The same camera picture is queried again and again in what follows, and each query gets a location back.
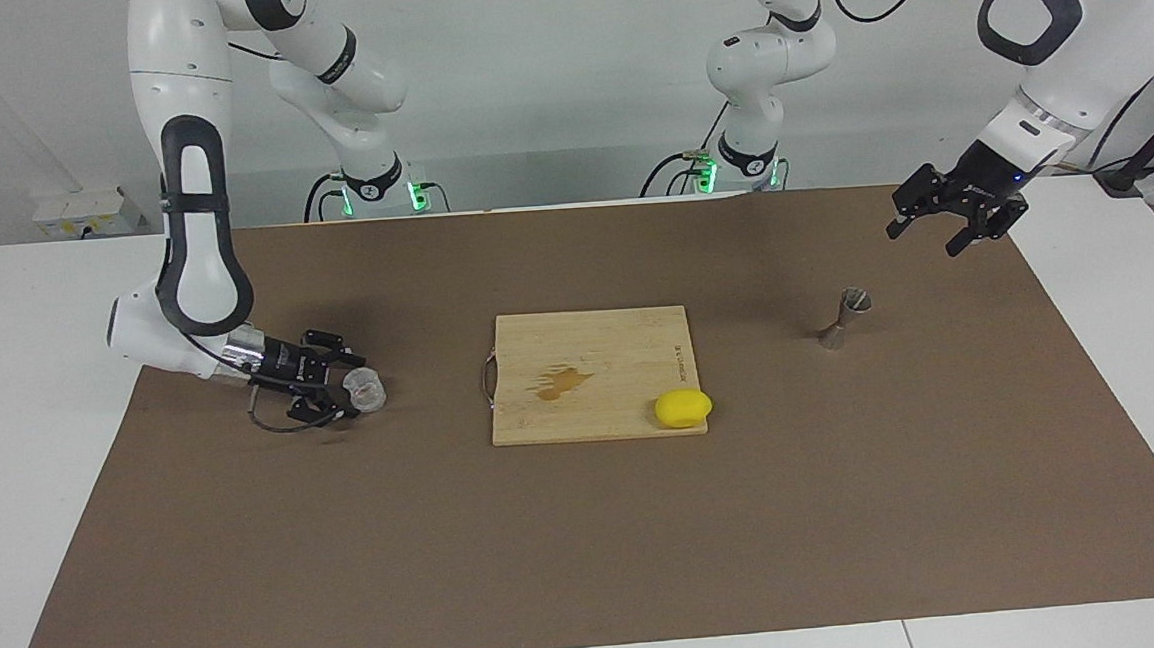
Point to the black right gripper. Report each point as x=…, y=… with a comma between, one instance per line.
x=294, y=366

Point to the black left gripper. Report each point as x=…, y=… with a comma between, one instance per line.
x=985, y=189

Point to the steel double jigger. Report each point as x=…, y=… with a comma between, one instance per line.
x=849, y=309

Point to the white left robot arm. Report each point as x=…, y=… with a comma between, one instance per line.
x=1072, y=63

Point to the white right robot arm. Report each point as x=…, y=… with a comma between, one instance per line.
x=187, y=87

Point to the black stand pole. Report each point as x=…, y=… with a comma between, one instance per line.
x=1119, y=181

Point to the brown liquid spill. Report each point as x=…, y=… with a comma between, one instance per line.
x=559, y=385

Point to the wooden cutting board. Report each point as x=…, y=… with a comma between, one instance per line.
x=619, y=361

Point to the brown table mat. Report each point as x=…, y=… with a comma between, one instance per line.
x=590, y=544

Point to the yellow lemon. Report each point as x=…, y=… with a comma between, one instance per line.
x=682, y=409

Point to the white wall socket strip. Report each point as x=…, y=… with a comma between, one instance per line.
x=79, y=209

